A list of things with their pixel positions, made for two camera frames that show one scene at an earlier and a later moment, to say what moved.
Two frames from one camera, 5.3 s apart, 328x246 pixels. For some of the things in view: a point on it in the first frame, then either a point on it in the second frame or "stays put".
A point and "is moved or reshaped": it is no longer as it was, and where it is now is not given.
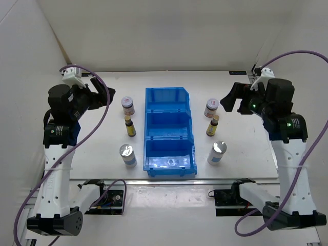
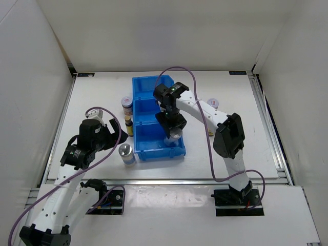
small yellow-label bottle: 131,129 stays put
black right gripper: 241,91 -> 180,123
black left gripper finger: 98,86 -> 115,126
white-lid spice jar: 211,107 stays put
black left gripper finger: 104,96 -> 123,137
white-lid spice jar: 127,103 stays put
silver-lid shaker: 216,154 is moved or reshaped
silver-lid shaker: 128,156 stays put
